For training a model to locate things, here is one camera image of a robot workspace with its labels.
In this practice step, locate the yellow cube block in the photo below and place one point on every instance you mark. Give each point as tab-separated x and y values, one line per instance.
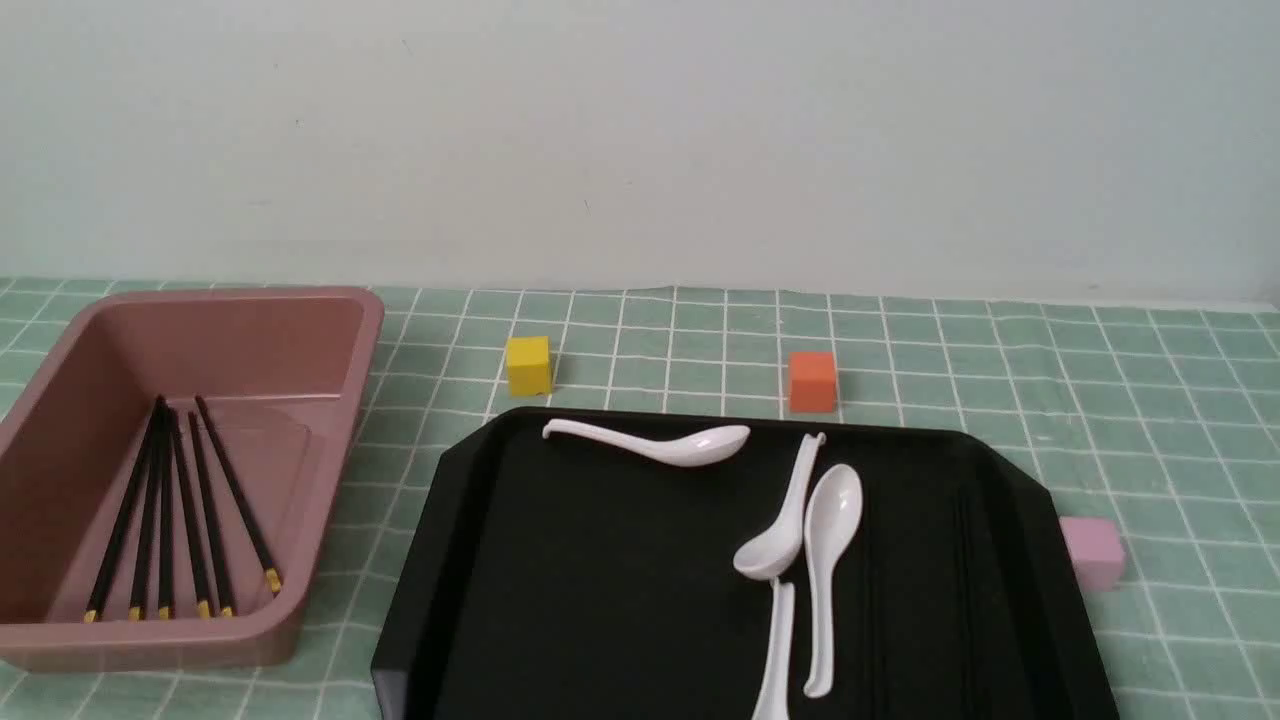
528	366

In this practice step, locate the white spoon center bowl-down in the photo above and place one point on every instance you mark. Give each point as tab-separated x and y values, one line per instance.
767	556

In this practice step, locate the black plastic tray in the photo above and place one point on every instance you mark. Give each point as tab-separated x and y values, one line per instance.
559	578

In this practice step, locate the white spoon bottom handle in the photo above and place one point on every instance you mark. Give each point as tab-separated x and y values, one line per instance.
772	699

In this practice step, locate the white spoon right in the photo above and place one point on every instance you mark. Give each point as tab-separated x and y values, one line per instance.
833	517

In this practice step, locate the green checkered tablecloth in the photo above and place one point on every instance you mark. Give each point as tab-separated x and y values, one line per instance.
1164	420

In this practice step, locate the white spoon top left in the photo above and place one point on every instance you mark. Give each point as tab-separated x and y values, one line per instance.
702	448

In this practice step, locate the pink cube block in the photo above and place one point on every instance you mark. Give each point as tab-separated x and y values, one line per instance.
1097	555

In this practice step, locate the orange cube block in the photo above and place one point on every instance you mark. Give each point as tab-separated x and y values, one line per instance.
812	382

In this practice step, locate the pink plastic bin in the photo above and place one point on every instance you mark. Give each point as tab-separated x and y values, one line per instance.
283	372

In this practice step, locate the black chopstick gold tip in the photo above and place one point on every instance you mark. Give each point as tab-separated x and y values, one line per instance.
116	541
165	574
272	577
197	562
142	560
223	588

